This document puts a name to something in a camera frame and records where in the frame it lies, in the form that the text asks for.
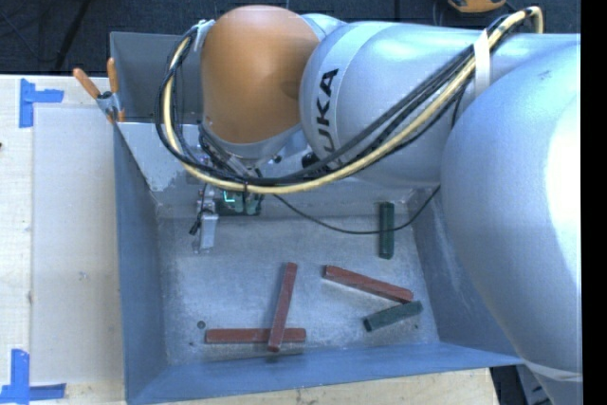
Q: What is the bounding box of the red-brown flat block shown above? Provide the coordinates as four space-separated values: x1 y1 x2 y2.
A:
322 265 415 304
267 262 299 353
204 327 307 345

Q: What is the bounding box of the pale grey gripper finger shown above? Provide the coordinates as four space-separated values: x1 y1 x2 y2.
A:
191 197 206 255
199 212 220 252

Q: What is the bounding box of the grey metal bin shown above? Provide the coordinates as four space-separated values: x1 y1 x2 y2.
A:
108 31 525 405

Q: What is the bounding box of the pale flat board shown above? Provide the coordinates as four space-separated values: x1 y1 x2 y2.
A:
29 102 126 388

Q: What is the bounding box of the dark green flat block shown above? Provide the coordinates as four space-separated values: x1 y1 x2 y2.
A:
362 300 424 333
377 201 396 261

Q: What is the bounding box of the black cylinder on white bracket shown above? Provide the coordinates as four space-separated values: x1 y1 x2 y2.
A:
270 141 329 173

